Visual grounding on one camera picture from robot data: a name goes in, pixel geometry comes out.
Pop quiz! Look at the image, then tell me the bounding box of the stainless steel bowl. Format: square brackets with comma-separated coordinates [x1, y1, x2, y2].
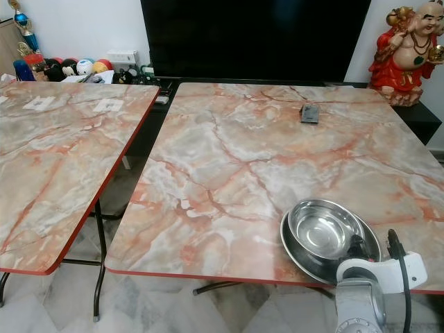
[287, 198, 366, 262]

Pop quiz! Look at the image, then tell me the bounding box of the stainless steel plate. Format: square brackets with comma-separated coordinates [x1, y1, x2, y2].
[280, 207, 383, 286]

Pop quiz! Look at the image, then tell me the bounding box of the large marble folding table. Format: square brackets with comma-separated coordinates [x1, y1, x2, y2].
[103, 81, 444, 298]

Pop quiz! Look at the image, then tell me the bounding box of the small dark grey card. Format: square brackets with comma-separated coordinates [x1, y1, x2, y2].
[300, 104, 321, 125]

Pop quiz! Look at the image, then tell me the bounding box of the marble table with paper labels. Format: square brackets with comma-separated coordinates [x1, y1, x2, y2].
[0, 80, 161, 323]

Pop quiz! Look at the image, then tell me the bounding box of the white paper label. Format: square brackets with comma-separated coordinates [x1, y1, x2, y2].
[93, 99, 126, 114]
[24, 96, 57, 111]

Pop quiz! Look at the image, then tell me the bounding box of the red laughing Buddha statue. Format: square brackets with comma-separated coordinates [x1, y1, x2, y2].
[368, 1, 444, 107]

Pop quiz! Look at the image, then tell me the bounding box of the brown wooden cabinet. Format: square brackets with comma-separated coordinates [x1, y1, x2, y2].
[0, 19, 19, 78]

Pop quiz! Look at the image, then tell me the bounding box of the white and blue toy ball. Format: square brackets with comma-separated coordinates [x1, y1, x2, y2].
[76, 58, 96, 76]

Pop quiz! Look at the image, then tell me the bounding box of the black television screen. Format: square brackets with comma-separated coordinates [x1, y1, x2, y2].
[140, 0, 373, 83]

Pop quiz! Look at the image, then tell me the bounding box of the blue and gold trophy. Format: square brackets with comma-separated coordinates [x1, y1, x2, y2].
[8, 0, 40, 63]

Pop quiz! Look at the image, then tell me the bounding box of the yellow and red toy ball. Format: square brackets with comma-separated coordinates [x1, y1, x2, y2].
[94, 58, 114, 74]

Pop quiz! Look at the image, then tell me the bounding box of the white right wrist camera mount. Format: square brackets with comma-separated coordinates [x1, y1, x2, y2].
[337, 252, 428, 293]

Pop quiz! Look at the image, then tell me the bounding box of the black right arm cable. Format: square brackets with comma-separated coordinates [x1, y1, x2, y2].
[386, 228, 414, 333]

